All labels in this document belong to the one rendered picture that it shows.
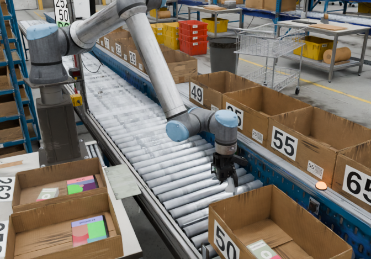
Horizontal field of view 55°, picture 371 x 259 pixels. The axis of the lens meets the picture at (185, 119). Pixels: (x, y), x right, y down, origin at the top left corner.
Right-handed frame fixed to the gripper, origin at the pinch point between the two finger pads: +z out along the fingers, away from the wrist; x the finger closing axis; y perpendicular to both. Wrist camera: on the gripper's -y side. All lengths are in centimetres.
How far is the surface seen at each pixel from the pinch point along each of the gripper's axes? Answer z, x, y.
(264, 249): 1.1, 35.2, 9.0
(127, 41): -20, -246, -43
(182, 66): -21, -127, -44
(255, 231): 4.4, 23.4, 3.3
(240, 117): -16.7, -31.3, -28.6
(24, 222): 1, -22, 82
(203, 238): 5.6, 15.5, 21.9
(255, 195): -9.0, 18.9, 0.5
